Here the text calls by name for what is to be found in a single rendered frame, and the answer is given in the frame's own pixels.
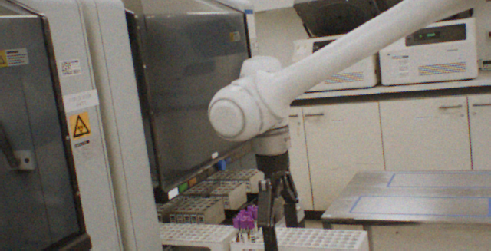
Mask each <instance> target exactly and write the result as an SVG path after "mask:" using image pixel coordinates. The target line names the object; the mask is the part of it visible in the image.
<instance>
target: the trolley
mask: <svg viewBox="0 0 491 251"><path fill-rule="evenodd" d="M321 223H322V224H323V228H324V230H334V225H335V224H338V225H362V226H363V229H364V231H367V235H368V243H369V250H370V251H371V250H374V243H373V235H372V227H371V226H405V227H429V228H434V229H452V230H491V170H404V171H391V170H358V171H357V173H356V174H355V175H354V176H353V177H352V178H351V180H350V181H349V182H348V183H347V185H346V186H345V187H344V189H343V190H342V191H341V193H340V194H339V195H338V197H337V198H336V199H335V201H334V202H333V203H332V205H330V206H329V208H328V209H327V210H326V212H325V213H324V214H323V216H322V217H321Z"/></svg>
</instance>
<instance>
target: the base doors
mask: <svg viewBox="0 0 491 251"><path fill-rule="evenodd" d="M475 103H477V104H490V103H491V94H481V95H470V96H468V106H469V116H470V130H469V119H468V108H467V97H466V96H462V97H438V98H424V99H412V100H399V101H379V103H378V102H366V103H355V104H333V105H322V106H311V107H290V111H289V115H296V114H297V115H298V117H288V125H289V133H290V138H291V146H292V147H291V148H290V149H289V150H288V153H289V159H290V171H291V175H292V179H293V181H294V184H295V188H296V190H297V192H298V198H302V202H303V209H304V210H327V209H328V208H329V206H330V205H332V203H333V202H334V201H335V199H336V198H337V197H338V195H339V194H340V193H341V191H342V190H343V189H344V187H345V186H346V185H347V183H348V182H349V181H350V180H351V178H352V177H353V176H354V175H355V174H356V173H357V171H358V170H391V171H404V170H472V161H471V150H470V137H471V148H472V159H473V170H491V105H486V106H473V104H475ZM459 104H461V105H463V107H452V108H439V107H440V106H441V105H443V106H457V105H459ZM379 107H380V110H379ZM473 112H476V115H475V116H473ZM321 113H324V115H319V116H305V115H306V114H321ZM461 114H464V117H461V116H460V115H461ZM427 115H433V118H425V119H414V117H416V116H427ZM380 116H381V119H380ZM331 119H345V121H341V122H331ZM298 122H301V124H300V125H299V126H298ZM297 128H300V137H299V136H297ZM381 131H382V134H381ZM382 140H383V143H382ZM383 148H384V150H383ZM384 164H385V166H384ZM309 168H310V169H309ZM310 174H311V175H310ZM312 194H313V195H312ZM313 200H314V202H313ZM314 207H315V208H314Z"/></svg>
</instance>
